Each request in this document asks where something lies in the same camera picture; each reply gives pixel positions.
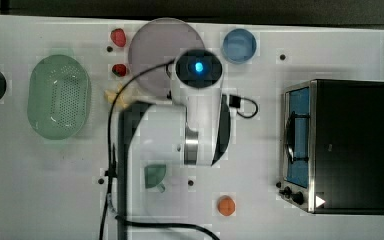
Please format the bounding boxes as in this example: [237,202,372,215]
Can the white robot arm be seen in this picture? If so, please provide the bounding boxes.
[113,49,231,240]

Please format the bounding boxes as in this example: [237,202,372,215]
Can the silver black toaster oven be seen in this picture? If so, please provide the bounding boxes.
[276,79,384,215]

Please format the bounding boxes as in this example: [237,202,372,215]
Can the green mug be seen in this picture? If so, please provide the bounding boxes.
[144,164,166,193]

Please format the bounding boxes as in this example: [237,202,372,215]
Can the peeled toy banana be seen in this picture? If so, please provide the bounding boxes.
[104,83,130,109]

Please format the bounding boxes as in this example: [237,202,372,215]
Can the round lilac plate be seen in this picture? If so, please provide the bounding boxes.
[128,18,204,98]

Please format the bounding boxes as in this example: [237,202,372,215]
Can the blue bowl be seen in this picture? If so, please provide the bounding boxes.
[222,28,257,64]

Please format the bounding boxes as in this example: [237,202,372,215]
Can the small red toy strawberry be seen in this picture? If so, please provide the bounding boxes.
[112,64,128,77]

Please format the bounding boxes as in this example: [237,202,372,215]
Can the orange toy fruit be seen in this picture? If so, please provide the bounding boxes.
[217,196,236,216]

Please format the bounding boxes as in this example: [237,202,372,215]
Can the large red toy strawberry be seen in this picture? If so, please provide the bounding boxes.
[110,28,127,47]

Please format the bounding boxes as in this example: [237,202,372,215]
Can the green perforated colander basket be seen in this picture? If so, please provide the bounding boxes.
[27,54,91,140]

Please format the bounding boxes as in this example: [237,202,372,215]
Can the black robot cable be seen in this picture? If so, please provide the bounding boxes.
[98,59,260,240]

